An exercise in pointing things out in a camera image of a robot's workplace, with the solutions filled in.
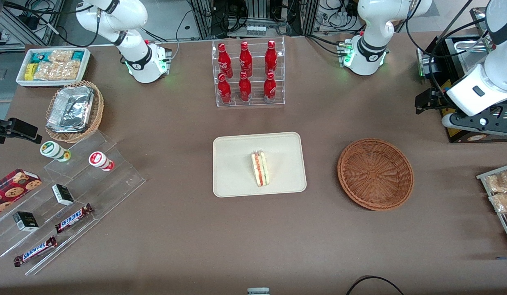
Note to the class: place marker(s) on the red cola bottle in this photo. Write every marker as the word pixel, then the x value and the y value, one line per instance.
pixel 269 89
pixel 224 91
pixel 224 61
pixel 244 89
pixel 271 57
pixel 245 59

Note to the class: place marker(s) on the red lid white cup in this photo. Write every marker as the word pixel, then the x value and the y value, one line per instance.
pixel 98 159

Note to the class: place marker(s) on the small grey device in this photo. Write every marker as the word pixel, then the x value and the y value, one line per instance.
pixel 258 291

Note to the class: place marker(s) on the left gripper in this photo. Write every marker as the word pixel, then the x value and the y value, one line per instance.
pixel 436 99

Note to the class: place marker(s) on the clear acrylic stepped stand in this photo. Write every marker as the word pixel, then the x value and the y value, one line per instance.
pixel 114 180

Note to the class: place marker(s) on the black camera clamp mount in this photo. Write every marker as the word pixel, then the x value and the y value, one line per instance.
pixel 19 128

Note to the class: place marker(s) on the silver foil container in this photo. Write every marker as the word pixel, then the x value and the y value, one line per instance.
pixel 71 108

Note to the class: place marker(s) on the green lid white cup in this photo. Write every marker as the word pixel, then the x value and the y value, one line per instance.
pixel 52 149

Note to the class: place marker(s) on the yellow snack packet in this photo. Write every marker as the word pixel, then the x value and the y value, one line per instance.
pixel 30 71

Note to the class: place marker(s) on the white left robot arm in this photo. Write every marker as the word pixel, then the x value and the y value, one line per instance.
pixel 372 24

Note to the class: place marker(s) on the small black white box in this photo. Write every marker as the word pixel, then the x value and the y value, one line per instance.
pixel 62 194
pixel 25 221

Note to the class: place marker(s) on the beige plastic tray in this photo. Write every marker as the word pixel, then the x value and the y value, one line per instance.
pixel 233 164

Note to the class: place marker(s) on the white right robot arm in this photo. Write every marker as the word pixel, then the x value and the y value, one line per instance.
pixel 130 18

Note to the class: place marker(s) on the clear bagged fried snack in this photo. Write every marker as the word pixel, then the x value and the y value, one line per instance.
pixel 503 203
pixel 499 182

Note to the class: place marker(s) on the white power strip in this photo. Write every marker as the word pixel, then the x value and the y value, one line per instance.
pixel 256 30

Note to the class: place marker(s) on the white rectangular snack bin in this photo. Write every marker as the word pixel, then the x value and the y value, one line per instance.
pixel 21 80

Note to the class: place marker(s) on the aluminium profile frame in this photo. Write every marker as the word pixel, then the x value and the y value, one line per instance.
pixel 306 16

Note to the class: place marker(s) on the brown wicker basket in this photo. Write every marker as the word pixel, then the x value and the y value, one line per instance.
pixel 376 176

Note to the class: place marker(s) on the triangular sandwich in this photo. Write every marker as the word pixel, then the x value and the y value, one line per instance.
pixel 260 170

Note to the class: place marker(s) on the black hot food warmer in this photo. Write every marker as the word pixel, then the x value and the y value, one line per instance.
pixel 499 139

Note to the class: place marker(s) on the small teal snack packet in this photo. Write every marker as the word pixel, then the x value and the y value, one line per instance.
pixel 78 55

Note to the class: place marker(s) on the tray of packaged snacks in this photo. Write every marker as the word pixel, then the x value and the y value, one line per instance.
pixel 483 177

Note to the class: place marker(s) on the light tan wicker basket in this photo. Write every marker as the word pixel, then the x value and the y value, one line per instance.
pixel 98 110

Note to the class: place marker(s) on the clear rice cracker pack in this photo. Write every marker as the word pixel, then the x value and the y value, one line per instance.
pixel 69 70
pixel 60 55
pixel 45 71

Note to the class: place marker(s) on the red cookie box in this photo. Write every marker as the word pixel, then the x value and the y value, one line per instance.
pixel 11 190

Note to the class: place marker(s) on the clear acrylic bottle rack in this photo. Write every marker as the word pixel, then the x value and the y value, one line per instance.
pixel 255 102

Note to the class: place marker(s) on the brown snickers bar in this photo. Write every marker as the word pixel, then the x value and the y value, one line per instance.
pixel 35 251
pixel 73 218

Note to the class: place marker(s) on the stainless steel pan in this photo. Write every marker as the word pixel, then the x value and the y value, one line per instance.
pixel 470 57

